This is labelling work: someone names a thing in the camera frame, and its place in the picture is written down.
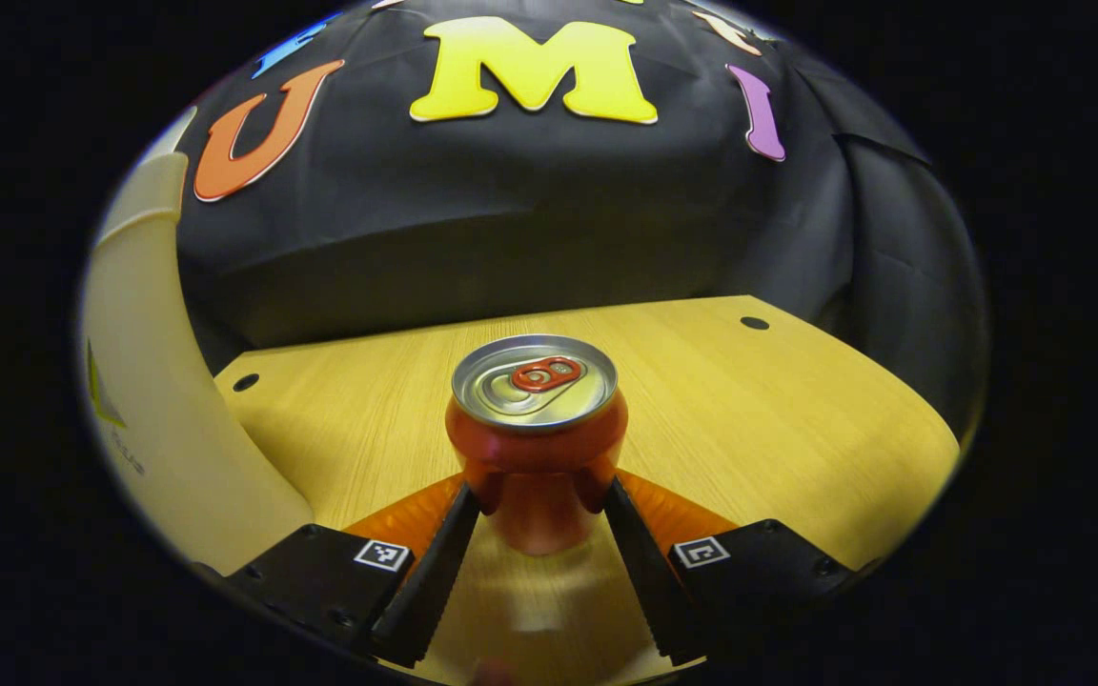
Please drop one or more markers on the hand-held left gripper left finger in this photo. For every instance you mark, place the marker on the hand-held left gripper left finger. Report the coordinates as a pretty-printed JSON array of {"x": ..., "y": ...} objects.
[{"x": 439, "y": 562}]

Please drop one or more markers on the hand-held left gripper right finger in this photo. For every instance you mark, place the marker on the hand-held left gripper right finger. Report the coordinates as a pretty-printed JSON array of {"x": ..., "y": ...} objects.
[{"x": 649, "y": 572}]

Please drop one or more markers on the red pop can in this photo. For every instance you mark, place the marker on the red pop can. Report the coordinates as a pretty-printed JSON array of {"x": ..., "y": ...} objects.
[{"x": 535, "y": 453}]

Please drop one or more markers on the white desktop garbage bin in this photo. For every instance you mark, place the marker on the white desktop garbage bin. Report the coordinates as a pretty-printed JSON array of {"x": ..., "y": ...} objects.
[{"x": 168, "y": 400}]

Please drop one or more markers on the black backdrop cloth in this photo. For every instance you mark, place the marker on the black backdrop cloth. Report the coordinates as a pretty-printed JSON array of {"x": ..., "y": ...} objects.
[{"x": 511, "y": 238}]

